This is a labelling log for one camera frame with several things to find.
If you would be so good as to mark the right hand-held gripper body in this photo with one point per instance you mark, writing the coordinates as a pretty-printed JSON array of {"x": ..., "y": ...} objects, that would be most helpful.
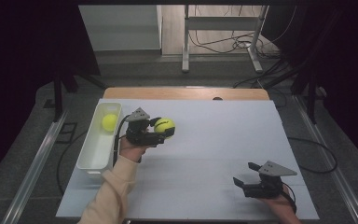
[{"x": 267, "y": 183}]

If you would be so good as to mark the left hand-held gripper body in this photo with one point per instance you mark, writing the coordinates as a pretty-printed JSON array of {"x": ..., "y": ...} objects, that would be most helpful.
[{"x": 140, "y": 132}]

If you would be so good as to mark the yellow tennis ball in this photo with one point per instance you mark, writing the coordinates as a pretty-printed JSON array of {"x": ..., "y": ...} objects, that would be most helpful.
[
  {"x": 164, "y": 123},
  {"x": 109, "y": 122}
]

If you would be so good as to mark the white plastic bin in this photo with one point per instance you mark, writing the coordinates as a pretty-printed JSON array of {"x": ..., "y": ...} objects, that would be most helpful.
[{"x": 98, "y": 151}]

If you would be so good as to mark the person's left hand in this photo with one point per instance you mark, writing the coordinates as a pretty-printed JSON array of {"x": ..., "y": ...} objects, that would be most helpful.
[{"x": 132, "y": 151}]

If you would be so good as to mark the person's right hand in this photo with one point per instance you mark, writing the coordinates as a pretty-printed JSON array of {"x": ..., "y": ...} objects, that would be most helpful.
[{"x": 278, "y": 203}]

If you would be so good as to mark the white table cover sheet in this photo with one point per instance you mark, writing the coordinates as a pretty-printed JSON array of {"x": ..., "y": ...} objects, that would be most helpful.
[{"x": 199, "y": 149}]

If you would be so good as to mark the small dark round knob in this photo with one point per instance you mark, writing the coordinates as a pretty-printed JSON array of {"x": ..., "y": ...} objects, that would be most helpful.
[{"x": 217, "y": 98}]

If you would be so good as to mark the black tripod stand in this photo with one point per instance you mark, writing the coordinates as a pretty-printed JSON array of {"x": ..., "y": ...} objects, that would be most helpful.
[
  {"x": 312, "y": 93},
  {"x": 57, "y": 96}
]

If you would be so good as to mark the white cabinet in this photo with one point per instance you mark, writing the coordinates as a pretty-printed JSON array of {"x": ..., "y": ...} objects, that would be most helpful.
[{"x": 121, "y": 28}]

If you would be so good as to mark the grey metal stand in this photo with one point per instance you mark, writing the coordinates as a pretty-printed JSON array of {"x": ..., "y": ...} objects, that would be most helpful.
[{"x": 220, "y": 23}]

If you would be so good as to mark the dark curtain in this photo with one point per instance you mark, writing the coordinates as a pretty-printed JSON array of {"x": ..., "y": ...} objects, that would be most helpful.
[
  {"x": 348, "y": 62},
  {"x": 18, "y": 62}
]

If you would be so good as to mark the aluminium floor rail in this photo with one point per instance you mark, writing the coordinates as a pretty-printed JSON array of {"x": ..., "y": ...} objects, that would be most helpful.
[
  {"x": 34, "y": 168},
  {"x": 332, "y": 168}
]

